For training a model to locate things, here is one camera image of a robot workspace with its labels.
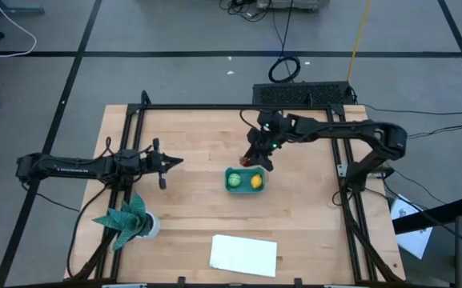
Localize black cable bundle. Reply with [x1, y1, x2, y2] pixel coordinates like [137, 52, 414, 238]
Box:
[219, 0, 274, 23]

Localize green plant in white pot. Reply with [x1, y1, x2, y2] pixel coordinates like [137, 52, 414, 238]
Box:
[92, 192, 162, 253]

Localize black perforated computer case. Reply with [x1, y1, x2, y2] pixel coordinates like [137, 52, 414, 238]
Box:
[251, 80, 355, 106]

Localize white folded cloth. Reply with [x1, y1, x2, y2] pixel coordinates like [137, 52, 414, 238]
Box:
[209, 234, 279, 278]

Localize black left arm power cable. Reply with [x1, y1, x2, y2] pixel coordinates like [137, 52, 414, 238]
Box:
[66, 183, 112, 280]

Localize yellow hanging cable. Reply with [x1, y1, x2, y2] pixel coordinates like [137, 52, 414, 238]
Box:
[347, 0, 375, 83]

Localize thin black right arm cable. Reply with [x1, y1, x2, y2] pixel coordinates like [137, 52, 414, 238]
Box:
[239, 109, 261, 131]

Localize grey chair base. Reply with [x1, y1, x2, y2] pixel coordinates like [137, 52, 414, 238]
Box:
[0, 0, 46, 40]

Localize small black adapter box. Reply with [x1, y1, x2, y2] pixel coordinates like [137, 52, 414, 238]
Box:
[374, 165, 396, 179]

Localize teal plastic tub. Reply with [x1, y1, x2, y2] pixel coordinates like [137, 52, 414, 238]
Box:
[223, 166, 267, 194]

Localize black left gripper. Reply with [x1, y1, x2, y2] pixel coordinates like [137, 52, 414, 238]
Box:
[146, 138, 185, 191]

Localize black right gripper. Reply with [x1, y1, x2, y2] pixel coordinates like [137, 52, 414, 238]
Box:
[241, 127, 283, 173]

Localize grey floor device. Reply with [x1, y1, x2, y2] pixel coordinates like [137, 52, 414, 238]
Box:
[255, 0, 331, 11]

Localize thin black floor cable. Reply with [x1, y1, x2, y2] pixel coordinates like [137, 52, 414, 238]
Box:
[406, 123, 462, 141]
[360, 102, 462, 118]

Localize white printed paper sheets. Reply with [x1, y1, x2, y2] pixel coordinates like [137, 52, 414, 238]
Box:
[390, 193, 434, 261]

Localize black table bar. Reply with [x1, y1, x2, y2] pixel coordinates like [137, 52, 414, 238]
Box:
[392, 195, 462, 236]

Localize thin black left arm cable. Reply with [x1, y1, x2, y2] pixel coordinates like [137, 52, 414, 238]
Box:
[101, 136, 114, 158]

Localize black aluminium table frame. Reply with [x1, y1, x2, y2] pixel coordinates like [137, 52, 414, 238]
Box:
[63, 90, 406, 288]

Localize white floor cable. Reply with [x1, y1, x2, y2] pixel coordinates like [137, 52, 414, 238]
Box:
[0, 0, 38, 58]

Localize black coiled cable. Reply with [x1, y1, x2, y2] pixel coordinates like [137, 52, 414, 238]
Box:
[267, 0, 302, 85]

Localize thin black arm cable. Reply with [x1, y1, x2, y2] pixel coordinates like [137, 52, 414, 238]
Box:
[101, 136, 114, 158]
[239, 109, 261, 131]

